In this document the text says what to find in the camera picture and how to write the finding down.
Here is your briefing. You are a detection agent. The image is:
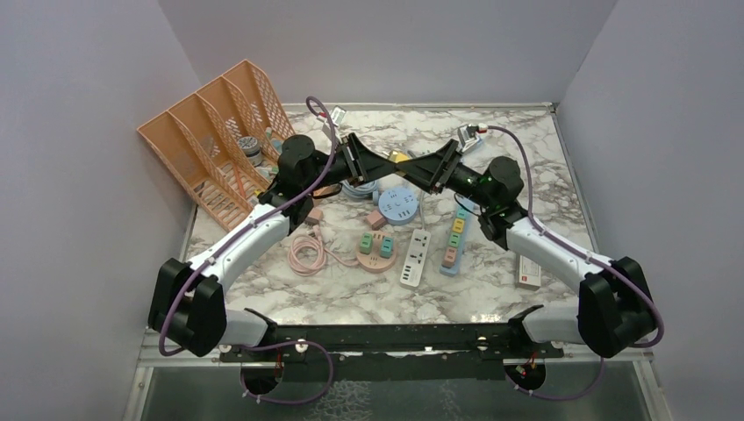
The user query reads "green plug adapter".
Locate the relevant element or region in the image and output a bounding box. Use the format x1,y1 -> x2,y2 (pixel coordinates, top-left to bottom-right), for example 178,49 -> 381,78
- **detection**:
358,232 -> 374,255
447,232 -> 461,249

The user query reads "pink round power socket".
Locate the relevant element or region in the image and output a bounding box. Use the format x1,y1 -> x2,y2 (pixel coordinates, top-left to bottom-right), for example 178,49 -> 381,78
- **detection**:
355,231 -> 397,274

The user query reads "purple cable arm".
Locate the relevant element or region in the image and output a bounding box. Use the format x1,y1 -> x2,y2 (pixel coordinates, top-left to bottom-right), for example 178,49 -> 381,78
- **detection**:
485,125 -> 666,350
158,96 -> 341,357

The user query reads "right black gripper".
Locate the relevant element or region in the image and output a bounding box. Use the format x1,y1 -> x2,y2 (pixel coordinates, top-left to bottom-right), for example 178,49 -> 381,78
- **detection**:
397,139 -> 495,210

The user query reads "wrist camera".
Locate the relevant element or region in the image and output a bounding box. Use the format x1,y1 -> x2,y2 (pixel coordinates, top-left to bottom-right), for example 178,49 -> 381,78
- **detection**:
456,124 -> 489,154
317,105 -> 347,139

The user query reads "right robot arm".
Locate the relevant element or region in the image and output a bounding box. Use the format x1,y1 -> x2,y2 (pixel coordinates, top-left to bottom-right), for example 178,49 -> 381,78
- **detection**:
396,141 -> 665,358

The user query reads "black mounting rail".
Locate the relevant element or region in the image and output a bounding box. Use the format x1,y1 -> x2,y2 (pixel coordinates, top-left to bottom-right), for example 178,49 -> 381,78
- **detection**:
219,323 -> 563,382

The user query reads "pink plug adapter small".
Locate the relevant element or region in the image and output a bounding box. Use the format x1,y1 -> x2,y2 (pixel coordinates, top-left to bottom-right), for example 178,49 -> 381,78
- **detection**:
441,246 -> 458,268

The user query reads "pink coiled cable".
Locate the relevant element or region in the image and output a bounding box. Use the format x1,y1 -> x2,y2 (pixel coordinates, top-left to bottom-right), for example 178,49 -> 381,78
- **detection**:
287,226 -> 361,277

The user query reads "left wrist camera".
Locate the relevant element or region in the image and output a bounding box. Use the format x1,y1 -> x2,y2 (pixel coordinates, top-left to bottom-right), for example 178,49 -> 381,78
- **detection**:
317,105 -> 347,139

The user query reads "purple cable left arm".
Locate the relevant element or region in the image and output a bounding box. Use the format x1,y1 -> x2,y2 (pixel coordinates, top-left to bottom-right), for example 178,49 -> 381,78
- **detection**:
158,96 -> 341,357

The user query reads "yellow plug adapter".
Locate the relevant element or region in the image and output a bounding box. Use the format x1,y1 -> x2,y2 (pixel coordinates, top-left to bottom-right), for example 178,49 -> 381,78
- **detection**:
451,218 -> 466,234
387,150 -> 411,163

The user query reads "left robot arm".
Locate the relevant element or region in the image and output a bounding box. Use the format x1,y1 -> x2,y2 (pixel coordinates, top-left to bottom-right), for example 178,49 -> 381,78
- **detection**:
148,134 -> 398,360

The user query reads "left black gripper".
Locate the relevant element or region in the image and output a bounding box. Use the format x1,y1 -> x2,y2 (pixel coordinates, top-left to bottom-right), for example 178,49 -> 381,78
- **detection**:
304,133 -> 398,194

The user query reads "blue coiled cable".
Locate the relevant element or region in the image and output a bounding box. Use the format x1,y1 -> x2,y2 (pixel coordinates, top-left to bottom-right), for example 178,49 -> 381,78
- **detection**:
340,178 -> 380,202

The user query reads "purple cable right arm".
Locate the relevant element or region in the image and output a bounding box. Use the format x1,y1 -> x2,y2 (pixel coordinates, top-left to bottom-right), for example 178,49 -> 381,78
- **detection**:
485,125 -> 666,350

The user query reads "blue power strip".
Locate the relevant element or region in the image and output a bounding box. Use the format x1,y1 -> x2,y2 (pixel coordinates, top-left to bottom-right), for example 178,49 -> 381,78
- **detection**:
440,198 -> 477,276

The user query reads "blue round power socket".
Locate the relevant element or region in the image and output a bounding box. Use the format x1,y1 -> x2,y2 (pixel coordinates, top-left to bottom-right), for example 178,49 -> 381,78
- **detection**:
377,187 -> 420,225

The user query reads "pink plug adapter left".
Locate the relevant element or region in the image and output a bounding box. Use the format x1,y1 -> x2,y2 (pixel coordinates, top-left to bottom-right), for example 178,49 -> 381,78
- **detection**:
304,207 -> 324,225

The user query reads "white power strip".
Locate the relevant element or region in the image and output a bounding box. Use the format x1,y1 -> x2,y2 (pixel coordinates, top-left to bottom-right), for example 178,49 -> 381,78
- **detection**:
399,229 -> 432,288

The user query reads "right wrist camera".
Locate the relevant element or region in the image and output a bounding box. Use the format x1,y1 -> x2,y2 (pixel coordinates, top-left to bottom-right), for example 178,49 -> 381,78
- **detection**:
456,124 -> 489,154

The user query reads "orange plastic file rack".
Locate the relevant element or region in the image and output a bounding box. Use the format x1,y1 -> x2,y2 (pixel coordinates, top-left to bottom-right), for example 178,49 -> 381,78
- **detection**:
138,60 -> 295,231

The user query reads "small white red box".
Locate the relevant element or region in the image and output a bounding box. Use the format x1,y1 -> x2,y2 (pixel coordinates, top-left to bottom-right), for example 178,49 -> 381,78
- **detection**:
515,255 -> 542,290

